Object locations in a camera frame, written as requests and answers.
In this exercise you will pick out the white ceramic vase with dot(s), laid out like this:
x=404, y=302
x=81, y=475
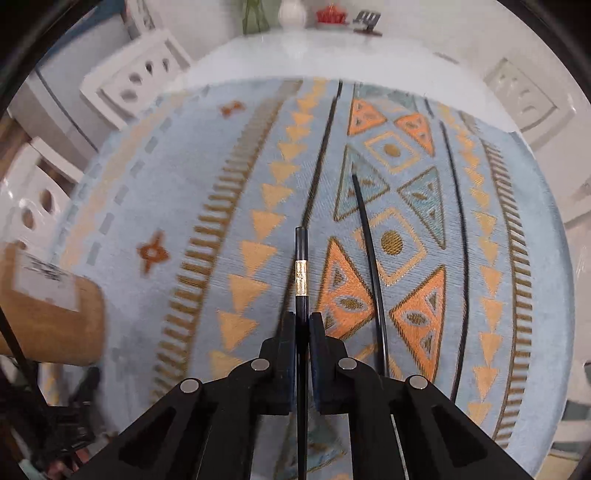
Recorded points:
x=292, y=14

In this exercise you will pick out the white storage shelf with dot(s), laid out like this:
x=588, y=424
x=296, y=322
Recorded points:
x=138, y=16

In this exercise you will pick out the grey refrigerator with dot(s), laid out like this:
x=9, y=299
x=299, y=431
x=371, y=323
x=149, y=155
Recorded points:
x=51, y=106

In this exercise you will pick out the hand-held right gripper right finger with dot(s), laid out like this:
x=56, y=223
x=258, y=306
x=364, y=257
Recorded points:
x=317, y=364

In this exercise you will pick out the clear glass vase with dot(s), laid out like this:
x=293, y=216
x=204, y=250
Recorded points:
x=254, y=21

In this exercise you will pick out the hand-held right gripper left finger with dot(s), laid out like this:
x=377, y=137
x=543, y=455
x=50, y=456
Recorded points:
x=286, y=364

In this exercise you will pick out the light blue patterned tablecloth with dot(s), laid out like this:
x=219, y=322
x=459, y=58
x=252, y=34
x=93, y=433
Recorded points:
x=138, y=184

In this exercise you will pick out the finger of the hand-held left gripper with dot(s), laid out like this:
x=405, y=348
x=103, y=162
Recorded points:
x=85, y=390

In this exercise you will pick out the red lidded teacup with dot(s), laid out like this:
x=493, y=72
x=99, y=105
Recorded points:
x=331, y=16

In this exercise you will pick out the dark phone stand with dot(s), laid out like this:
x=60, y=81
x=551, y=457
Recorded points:
x=368, y=22

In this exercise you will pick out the black chopstick gold band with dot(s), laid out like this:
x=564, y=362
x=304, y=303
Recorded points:
x=301, y=258
x=367, y=230

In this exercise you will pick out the round wooden utensil holder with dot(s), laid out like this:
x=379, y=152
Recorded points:
x=69, y=332

